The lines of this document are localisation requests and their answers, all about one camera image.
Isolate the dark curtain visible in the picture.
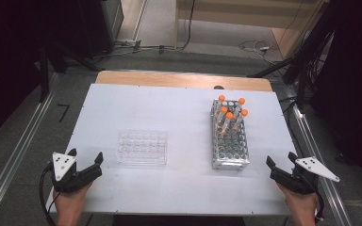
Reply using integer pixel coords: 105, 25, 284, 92
307, 0, 362, 189
0, 0, 86, 149

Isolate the metal test tube rack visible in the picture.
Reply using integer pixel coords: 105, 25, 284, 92
210, 99, 251, 171

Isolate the person's right hand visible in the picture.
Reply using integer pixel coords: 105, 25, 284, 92
276, 182, 321, 226

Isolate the black hanging cable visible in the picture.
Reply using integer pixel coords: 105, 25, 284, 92
178, 0, 197, 51

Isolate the clear plastic tube rack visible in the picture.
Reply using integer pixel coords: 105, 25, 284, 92
116, 129, 169, 166

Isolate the person's left hand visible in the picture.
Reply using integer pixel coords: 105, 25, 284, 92
52, 182, 94, 226

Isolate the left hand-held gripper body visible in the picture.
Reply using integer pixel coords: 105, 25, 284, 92
49, 152, 104, 193

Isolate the white coiled cable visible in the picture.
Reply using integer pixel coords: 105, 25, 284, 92
239, 40, 272, 57

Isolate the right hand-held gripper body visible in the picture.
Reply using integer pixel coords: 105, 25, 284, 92
282, 155, 341, 196

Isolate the light wooden cabinet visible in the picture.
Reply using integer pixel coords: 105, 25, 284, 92
173, 0, 331, 60

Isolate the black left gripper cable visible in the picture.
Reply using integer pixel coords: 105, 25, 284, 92
39, 162, 58, 226

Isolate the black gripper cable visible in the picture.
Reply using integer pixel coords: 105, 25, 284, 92
307, 175, 325, 224
39, 162, 58, 226

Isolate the black metal stand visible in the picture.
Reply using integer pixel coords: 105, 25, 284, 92
38, 40, 103, 103
247, 0, 337, 111

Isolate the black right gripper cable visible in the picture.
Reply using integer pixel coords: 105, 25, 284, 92
307, 175, 325, 224

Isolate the aluminium floor rail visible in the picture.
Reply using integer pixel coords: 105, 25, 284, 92
0, 73, 60, 226
284, 84, 353, 226

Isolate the black cabinet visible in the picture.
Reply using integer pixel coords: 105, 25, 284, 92
74, 0, 125, 59

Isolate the grey floor cable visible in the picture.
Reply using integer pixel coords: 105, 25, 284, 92
93, 39, 177, 60

